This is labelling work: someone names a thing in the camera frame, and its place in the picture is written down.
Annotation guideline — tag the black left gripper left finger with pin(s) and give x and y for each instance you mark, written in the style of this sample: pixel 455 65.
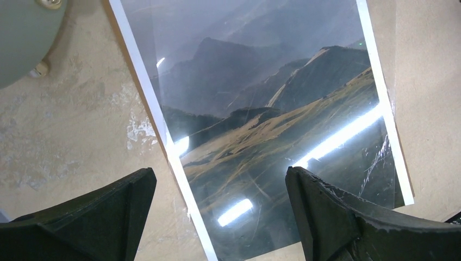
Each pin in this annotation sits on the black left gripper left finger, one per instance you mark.
pixel 105 224

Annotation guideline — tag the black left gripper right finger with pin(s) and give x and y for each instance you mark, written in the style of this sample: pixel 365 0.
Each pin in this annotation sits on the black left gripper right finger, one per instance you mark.
pixel 334 224

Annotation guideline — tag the mountain landscape photo print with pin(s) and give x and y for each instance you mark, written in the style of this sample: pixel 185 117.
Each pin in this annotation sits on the mountain landscape photo print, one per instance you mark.
pixel 259 122

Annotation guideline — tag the round white drawer cabinet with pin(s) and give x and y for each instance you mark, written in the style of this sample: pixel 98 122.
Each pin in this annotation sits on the round white drawer cabinet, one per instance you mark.
pixel 28 31

